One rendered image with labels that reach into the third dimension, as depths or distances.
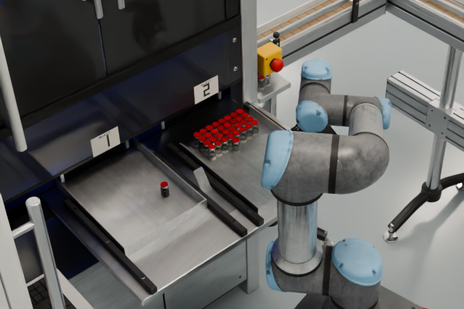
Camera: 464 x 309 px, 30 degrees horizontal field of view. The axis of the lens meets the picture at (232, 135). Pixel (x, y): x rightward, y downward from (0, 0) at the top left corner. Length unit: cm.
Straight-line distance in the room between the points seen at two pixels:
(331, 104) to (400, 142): 185
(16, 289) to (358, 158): 67
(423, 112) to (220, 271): 94
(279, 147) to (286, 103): 239
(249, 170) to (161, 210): 28
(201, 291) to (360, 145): 145
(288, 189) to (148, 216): 68
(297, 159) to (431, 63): 276
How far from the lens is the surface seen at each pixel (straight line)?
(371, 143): 169
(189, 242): 222
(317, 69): 211
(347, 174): 165
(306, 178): 165
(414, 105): 326
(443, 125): 321
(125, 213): 231
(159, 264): 218
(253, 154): 244
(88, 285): 262
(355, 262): 199
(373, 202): 358
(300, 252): 191
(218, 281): 304
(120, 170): 243
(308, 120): 203
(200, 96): 245
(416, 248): 343
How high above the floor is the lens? 251
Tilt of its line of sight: 41 degrees down
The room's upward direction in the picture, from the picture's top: 2 degrees counter-clockwise
